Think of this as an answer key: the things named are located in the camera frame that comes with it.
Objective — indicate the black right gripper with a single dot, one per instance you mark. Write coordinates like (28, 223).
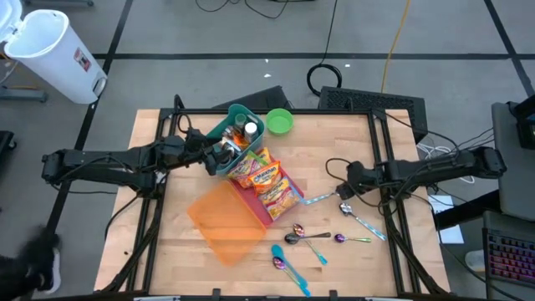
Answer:
(355, 175)

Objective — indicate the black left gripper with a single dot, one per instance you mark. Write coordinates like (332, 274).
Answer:
(215, 156)

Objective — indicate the brown spice pouch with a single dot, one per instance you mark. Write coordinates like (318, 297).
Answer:
(239, 139)

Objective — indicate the shrimp ramen pack green edge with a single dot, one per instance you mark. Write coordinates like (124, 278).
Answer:
(244, 169)

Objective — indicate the green lid spice jar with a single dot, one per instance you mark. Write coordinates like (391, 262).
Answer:
(240, 120)

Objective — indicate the white lid spice jar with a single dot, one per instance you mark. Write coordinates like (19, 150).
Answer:
(251, 127)

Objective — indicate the yellow ramen noodle pack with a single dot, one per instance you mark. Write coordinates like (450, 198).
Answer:
(265, 155)

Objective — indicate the teal plastic basket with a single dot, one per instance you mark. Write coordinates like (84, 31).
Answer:
(261, 130)

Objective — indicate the chicken ramen pack orange edge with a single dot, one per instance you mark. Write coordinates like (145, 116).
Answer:
(265, 177)

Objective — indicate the red plastic bin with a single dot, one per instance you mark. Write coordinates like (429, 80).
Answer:
(255, 209)

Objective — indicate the orange translucent plastic bin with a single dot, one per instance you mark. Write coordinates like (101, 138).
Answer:
(225, 226)

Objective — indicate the ramen pack blue edge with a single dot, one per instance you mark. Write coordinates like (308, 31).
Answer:
(280, 202)

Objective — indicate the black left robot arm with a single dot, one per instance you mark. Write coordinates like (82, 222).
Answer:
(92, 165)

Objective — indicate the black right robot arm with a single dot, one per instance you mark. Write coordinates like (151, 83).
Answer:
(439, 167)

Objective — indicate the black flat panel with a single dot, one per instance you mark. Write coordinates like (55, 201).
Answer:
(259, 100)

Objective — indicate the green plastic bowl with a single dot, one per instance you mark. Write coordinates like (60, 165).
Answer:
(279, 122)

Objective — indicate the black mesh computer case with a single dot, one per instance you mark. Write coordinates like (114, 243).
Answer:
(368, 100)

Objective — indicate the dark metal spoon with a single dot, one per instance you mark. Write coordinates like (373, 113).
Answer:
(291, 238)

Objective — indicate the teal plastic spoon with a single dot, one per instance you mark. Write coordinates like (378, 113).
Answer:
(277, 251)

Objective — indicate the black keyboard desk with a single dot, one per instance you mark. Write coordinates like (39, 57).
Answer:
(460, 213)

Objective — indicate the white paper sheet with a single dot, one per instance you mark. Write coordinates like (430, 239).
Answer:
(453, 236)

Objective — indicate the white computer mouse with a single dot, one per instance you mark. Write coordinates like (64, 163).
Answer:
(475, 261)

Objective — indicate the backlit computer keyboard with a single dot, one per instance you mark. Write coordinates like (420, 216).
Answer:
(510, 259)

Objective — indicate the white trash can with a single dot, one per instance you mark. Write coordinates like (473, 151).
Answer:
(62, 62)

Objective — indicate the grey metal stand base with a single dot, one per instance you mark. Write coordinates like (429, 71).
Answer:
(25, 94)

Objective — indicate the person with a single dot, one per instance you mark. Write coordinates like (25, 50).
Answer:
(29, 267)

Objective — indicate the black aluminium table frame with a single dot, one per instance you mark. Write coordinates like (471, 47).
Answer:
(309, 112)

